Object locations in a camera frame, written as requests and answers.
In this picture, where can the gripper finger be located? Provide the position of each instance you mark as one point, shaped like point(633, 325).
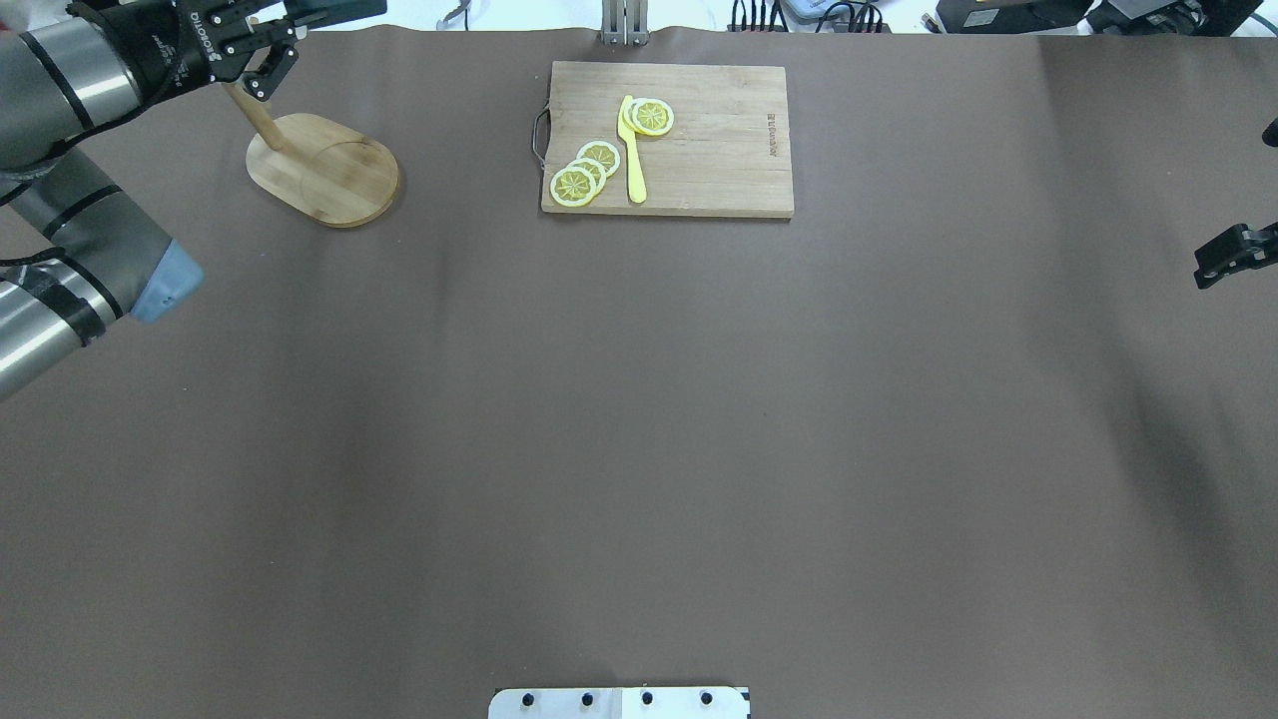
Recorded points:
point(262, 82)
point(1235, 250)

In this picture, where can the aluminium frame post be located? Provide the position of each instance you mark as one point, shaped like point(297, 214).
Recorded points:
point(624, 23)

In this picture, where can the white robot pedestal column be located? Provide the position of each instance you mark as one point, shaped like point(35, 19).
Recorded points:
point(622, 702)

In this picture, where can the wooden cup storage rack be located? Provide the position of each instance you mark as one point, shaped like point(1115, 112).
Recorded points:
point(333, 174)

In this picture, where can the dark teal mug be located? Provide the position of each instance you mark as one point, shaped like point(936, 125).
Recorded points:
point(315, 14)

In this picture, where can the lemon slice front of stack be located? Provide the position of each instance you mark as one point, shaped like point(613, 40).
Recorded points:
point(570, 188)

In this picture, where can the lemon slice middle of stack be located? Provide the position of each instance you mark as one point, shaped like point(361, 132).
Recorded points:
point(596, 171)

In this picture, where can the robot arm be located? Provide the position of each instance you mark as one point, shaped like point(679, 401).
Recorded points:
point(102, 67)

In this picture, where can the yellow plastic knife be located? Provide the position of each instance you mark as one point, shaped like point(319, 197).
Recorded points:
point(635, 180)

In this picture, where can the wooden cutting board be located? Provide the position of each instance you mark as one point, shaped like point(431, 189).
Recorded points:
point(728, 155)

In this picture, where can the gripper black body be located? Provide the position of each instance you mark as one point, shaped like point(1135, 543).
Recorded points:
point(163, 45)

